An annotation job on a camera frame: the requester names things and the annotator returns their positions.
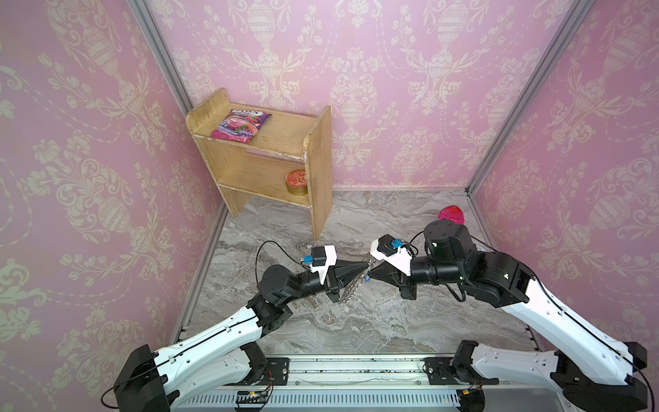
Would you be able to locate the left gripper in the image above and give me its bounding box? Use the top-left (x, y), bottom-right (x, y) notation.
top-left (281, 259), bottom-right (367, 307)

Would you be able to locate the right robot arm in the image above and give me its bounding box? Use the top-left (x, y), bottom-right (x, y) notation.
top-left (369, 220), bottom-right (657, 411)

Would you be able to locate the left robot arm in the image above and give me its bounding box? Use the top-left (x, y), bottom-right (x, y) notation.
top-left (108, 261), bottom-right (368, 411)

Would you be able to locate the pink lid cup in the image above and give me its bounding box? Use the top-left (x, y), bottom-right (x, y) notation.
top-left (438, 205), bottom-right (465, 225)

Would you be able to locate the red lid tin can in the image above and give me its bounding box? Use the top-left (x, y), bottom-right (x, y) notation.
top-left (285, 169), bottom-right (308, 197)

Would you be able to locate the wooden shelf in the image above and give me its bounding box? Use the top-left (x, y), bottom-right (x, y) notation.
top-left (185, 89), bottom-right (333, 240)

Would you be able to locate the purple snack packet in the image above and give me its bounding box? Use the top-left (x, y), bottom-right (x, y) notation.
top-left (210, 109), bottom-right (271, 142)

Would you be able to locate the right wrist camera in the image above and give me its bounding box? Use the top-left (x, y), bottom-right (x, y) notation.
top-left (370, 234), bottom-right (413, 277)

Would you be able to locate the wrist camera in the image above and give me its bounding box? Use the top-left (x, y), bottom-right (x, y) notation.
top-left (301, 245), bottom-right (337, 285)
top-left (370, 234), bottom-right (413, 277)

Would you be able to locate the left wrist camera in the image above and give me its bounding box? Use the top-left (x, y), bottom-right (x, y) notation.
top-left (301, 245), bottom-right (337, 285)

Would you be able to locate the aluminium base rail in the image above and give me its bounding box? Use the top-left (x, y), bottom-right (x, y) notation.
top-left (143, 353), bottom-right (547, 391)

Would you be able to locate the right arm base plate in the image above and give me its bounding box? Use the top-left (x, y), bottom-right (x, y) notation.
top-left (422, 356), bottom-right (458, 386)

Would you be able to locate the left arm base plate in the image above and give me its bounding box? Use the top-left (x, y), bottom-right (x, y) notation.
top-left (258, 357), bottom-right (290, 386)

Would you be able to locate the perforated cable tray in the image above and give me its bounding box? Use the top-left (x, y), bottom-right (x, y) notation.
top-left (178, 386), bottom-right (461, 411)

